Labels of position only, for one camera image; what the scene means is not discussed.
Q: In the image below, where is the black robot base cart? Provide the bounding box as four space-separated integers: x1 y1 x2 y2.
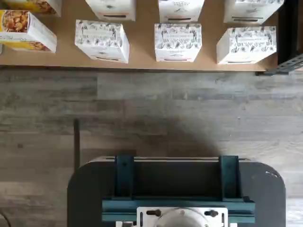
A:
67 155 286 227

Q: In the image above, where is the brown particle shelf board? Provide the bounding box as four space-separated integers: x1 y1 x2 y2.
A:
0 0 280 71

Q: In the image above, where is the white floral carton box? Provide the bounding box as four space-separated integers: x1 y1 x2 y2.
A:
74 19 130 64
223 0 285 25
84 0 137 22
216 25 277 65
158 0 205 24
154 23 203 63

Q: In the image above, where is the yellow snack photo box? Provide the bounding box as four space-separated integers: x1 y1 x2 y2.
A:
0 0 62 17
0 9 58 54

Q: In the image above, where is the black metal shelf rack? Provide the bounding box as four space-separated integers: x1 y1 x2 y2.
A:
255 0 303 77

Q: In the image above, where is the thin black upright rod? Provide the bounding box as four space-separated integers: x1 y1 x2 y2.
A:
73 119 80 172

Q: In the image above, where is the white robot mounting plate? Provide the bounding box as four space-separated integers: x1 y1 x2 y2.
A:
136 206 229 227

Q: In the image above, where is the teal metal mounting frame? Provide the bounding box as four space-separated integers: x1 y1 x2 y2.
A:
101 155 256 227

